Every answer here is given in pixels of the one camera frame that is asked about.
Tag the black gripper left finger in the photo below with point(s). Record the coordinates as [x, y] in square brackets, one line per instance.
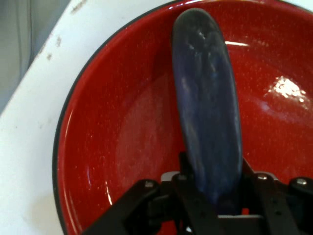
[156, 208]

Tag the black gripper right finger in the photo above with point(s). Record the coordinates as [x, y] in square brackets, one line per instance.
[274, 203]

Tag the purple eggplant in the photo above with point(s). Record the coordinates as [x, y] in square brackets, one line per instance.
[207, 102]

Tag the red enamel bowl black rim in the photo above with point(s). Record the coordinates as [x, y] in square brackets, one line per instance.
[117, 117]

